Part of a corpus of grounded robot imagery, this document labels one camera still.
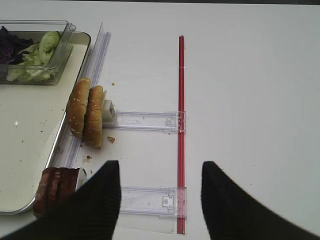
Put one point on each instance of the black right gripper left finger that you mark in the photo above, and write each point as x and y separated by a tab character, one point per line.
91	213

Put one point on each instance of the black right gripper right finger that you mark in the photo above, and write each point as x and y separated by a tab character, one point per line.
230	213

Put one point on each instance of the white pusher block patties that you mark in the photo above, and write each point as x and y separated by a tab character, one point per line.
81	178

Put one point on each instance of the front meat patty slice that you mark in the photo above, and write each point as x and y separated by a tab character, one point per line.
55	186

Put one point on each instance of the green lettuce pile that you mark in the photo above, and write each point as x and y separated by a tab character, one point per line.
39	55

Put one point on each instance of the right lower clear pusher track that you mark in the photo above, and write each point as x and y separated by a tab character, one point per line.
167	202

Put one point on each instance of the clear pusher track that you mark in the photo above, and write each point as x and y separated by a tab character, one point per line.
167	202
146	121

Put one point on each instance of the rear top bun right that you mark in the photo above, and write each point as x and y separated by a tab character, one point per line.
93	125

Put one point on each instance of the bun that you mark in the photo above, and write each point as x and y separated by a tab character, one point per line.
77	106
93	125

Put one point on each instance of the white pusher block buns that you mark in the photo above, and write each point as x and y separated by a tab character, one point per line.
109	115

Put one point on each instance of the right upper clear pusher track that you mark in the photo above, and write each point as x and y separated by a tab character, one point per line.
146	121

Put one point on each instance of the front top bun right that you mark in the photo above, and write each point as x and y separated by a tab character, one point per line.
77	106

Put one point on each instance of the silver metal tray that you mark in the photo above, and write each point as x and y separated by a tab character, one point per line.
32	121

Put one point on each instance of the clear plastic salad container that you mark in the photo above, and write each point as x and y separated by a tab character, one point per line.
35	30

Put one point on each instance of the purple cabbage pile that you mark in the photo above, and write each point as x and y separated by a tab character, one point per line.
12	47

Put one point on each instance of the right clear long rail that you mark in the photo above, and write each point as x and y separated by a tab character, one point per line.
92	70

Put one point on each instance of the right red straw rail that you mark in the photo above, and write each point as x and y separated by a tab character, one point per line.
181	220

